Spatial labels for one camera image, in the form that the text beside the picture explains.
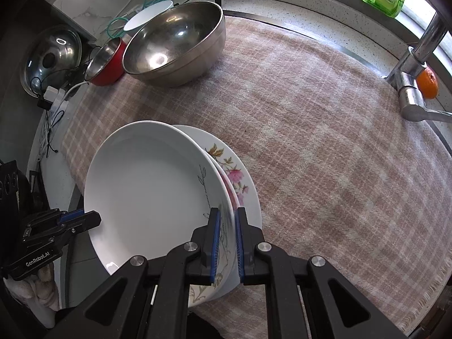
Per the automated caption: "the yellow floral plate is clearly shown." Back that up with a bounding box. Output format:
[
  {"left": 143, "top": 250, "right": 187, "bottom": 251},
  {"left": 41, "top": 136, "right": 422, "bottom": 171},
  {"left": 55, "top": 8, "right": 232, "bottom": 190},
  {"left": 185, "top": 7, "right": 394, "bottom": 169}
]
[{"left": 173, "top": 124, "right": 262, "bottom": 308}]

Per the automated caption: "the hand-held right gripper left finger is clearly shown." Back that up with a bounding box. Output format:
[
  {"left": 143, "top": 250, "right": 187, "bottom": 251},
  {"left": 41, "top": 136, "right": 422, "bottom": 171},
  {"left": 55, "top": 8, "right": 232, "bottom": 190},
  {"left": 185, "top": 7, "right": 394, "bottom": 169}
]
[{"left": 44, "top": 208, "right": 222, "bottom": 339}]

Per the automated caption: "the steel pot lid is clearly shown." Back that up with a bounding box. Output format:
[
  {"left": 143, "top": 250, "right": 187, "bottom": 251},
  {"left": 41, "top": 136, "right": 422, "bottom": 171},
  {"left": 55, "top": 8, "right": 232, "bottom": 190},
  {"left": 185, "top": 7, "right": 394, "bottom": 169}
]
[{"left": 20, "top": 25, "right": 82, "bottom": 97}]

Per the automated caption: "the large steel bowl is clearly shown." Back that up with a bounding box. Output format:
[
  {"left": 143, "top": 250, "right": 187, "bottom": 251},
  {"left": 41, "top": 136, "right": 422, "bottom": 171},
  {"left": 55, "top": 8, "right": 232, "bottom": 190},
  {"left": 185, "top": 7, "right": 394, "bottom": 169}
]
[{"left": 122, "top": 1, "right": 227, "bottom": 87}]

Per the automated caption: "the white power adapter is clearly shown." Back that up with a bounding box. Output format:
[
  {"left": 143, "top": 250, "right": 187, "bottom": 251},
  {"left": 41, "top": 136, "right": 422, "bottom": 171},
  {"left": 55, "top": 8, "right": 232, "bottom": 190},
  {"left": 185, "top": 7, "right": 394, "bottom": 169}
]
[{"left": 44, "top": 86, "right": 68, "bottom": 114}]

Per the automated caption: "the thick white cable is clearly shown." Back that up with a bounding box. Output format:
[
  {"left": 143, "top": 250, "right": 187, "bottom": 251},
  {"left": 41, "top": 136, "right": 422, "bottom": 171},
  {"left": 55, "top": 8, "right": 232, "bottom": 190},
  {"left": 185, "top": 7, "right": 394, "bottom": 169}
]
[{"left": 53, "top": 81, "right": 90, "bottom": 112}]

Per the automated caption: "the small red steel bowl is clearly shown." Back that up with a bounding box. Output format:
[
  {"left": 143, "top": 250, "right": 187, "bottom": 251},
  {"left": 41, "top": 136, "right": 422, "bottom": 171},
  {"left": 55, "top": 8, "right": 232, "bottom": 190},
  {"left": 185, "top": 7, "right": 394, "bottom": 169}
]
[{"left": 84, "top": 37, "right": 128, "bottom": 87}]

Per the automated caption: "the chrome faucet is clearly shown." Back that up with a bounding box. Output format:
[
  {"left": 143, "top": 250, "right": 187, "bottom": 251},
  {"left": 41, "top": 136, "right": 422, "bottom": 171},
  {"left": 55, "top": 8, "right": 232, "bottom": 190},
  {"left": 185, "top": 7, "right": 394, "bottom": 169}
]
[{"left": 383, "top": 10, "right": 452, "bottom": 124}]

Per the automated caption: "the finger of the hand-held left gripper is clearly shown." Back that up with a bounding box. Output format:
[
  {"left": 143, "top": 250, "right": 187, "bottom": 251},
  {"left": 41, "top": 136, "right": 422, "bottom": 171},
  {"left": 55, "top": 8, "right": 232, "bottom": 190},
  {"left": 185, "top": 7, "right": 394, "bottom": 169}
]
[{"left": 21, "top": 209, "right": 102, "bottom": 247}]

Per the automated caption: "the orange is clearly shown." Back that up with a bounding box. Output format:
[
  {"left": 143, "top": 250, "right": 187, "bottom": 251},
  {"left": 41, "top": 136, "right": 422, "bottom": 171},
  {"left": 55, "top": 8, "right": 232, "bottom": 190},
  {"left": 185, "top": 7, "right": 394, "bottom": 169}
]
[{"left": 417, "top": 64, "right": 439, "bottom": 100}]

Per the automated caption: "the white ceramic bowl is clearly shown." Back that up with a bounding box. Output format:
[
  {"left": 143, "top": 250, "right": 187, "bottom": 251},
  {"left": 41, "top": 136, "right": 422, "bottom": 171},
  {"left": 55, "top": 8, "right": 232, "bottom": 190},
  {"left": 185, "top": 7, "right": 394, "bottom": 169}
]
[{"left": 123, "top": 0, "right": 174, "bottom": 32}]

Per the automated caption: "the pink floral plate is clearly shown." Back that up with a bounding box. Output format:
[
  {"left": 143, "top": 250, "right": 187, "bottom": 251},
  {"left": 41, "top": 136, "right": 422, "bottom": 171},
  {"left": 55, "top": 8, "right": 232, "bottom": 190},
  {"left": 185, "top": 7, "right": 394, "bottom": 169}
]
[{"left": 212, "top": 162, "right": 241, "bottom": 217}]

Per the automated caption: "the white plate with grey sprig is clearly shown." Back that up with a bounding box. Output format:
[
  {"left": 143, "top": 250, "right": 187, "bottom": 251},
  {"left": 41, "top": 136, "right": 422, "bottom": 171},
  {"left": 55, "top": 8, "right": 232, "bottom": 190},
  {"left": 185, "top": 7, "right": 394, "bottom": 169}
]
[{"left": 84, "top": 120, "right": 236, "bottom": 301}]

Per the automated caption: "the black cable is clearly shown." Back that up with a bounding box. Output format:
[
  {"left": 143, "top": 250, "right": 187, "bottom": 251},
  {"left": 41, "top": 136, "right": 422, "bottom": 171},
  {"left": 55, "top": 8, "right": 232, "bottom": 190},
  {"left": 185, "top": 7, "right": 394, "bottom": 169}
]
[{"left": 42, "top": 109, "right": 67, "bottom": 157}]

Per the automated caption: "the person's left hand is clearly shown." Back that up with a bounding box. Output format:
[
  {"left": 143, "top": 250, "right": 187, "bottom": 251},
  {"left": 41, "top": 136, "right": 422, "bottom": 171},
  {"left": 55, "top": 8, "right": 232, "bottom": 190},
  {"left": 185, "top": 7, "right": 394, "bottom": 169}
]
[{"left": 5, "top": 265, "right": 59, "bottom": 313}]

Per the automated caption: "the pink plaid cloth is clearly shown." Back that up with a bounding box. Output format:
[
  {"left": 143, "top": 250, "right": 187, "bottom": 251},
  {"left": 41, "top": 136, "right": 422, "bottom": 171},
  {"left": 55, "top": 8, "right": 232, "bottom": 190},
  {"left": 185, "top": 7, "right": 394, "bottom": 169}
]
[{"left": 62, "top": 14, "right": 452, "bottom": 333}]

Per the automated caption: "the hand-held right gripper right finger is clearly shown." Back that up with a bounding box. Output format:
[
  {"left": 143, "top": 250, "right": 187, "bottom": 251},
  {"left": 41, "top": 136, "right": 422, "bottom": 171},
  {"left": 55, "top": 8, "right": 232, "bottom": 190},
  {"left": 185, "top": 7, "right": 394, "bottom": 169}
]
[{"left": 235, "top": 207, "right": 408, "bottom": 339}]

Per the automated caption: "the teal cable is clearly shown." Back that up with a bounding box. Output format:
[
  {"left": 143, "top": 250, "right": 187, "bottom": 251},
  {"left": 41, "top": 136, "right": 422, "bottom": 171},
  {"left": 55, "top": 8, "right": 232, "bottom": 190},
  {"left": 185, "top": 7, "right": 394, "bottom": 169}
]
[{"left": 107, "top": 0, "right": 166, "bottom": 38}]

